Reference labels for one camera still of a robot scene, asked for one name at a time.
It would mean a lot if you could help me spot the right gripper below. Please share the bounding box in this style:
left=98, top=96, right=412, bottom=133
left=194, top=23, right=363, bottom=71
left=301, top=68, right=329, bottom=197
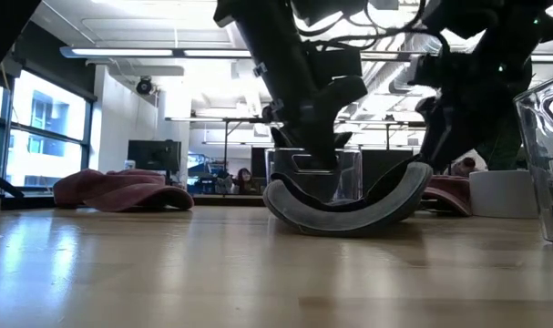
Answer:
left=416, top=54, right=532, bottom=172

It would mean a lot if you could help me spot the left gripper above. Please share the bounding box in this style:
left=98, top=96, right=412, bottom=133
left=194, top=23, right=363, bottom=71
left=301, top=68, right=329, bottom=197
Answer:
left=262, top=75, right=367, bottom=170

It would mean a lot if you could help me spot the maroon baseball cap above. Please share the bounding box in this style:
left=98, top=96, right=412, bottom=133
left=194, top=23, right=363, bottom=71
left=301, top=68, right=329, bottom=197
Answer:
left=52, top=168, right=195, bottom=213
left=421, top=175, right=473, bottom=218

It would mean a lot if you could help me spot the person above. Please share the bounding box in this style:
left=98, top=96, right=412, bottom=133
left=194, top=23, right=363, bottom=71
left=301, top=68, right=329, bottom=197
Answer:
left=448, top=156, right=478, bottom=179
left=232, top=167, right=254, bottom=196

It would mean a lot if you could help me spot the clear plastic bin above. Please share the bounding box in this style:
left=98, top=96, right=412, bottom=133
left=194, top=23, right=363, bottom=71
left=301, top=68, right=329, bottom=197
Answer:
left=513, top=72, right=553, bottom=246
left=264, top=146, right=364, bottom=204

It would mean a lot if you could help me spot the black display panel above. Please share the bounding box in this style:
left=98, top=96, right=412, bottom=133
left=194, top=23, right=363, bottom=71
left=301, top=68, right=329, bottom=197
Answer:
left=361, top=149, right=415, bottom=192

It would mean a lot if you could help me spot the snake plant in white pot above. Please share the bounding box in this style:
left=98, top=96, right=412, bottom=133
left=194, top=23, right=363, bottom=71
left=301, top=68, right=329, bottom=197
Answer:
left=468, top=107, right=539, bottom=220

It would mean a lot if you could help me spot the black computer monitor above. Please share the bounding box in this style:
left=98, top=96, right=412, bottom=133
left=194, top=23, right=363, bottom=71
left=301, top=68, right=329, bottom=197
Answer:
left=127, top=139, right=182, bottom=173

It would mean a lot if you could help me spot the ceiling light strip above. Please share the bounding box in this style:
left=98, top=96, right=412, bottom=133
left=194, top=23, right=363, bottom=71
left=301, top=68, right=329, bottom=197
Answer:
left=59, top=45, right=553, bottom=64

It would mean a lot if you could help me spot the large glass window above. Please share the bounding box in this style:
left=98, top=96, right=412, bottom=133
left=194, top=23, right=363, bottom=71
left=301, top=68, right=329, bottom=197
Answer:
left=0, top=67, right=95, bottom=195

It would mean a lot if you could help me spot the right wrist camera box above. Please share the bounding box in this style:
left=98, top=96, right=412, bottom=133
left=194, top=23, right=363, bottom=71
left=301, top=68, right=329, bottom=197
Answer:
left=407, top=53, right=444, bottom=88

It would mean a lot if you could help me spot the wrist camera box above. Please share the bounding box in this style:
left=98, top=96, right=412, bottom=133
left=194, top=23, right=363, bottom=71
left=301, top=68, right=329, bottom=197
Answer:
left=308, top=44, right=364, bottom=79
left=407, top=53, right=444, bottom=88

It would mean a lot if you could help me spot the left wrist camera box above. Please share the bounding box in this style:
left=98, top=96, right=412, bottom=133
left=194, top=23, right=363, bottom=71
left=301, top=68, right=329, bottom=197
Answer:
left=308, top=44, right=364, bottom=79

